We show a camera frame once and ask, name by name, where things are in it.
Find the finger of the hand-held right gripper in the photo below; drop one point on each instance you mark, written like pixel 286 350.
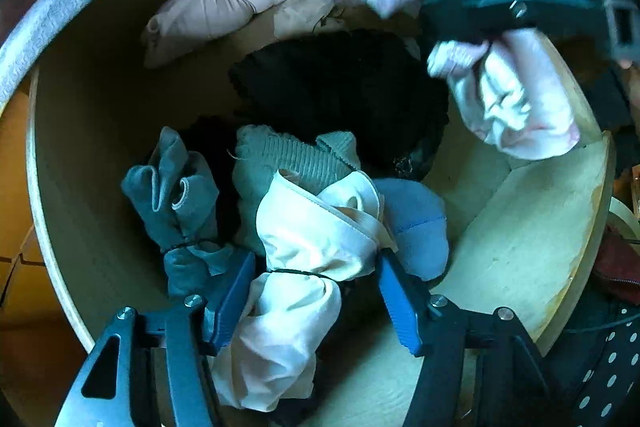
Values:
pixel 475 12

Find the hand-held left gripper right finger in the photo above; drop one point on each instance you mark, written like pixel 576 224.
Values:
pixel 395 302

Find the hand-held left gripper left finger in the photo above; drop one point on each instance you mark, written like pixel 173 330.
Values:
pixel 232 297

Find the cream underwear bundle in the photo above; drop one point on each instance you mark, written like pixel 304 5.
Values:
pixel 300 247

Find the light pink underwear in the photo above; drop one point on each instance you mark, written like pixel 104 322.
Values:
pixel 520 97

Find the beige underwear bundle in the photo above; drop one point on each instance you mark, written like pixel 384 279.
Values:
pixel 300 19

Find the round wooden bin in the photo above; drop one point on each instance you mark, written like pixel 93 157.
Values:
pixel 100 132

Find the pale pink sock bundle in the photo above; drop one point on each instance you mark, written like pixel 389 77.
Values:
pixel 210 7

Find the person's right hand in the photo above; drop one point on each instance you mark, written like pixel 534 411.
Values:
pixel 634 92

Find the light blue sock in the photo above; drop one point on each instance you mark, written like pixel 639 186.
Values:
pixel 415 217

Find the teal grey sock bundle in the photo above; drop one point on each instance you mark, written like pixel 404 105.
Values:
pixel 170 207

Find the green ribbed sock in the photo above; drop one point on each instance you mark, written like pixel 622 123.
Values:
pixel 280 162

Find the black sock pile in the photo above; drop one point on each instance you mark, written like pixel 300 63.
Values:
pixel 340 97

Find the white round rim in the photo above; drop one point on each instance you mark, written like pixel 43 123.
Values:
pixel 622 211

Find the black polka dot clothing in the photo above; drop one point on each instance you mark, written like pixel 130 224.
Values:
pixel 615 357

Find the dark red bag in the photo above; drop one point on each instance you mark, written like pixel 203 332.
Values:
pixel 620 264

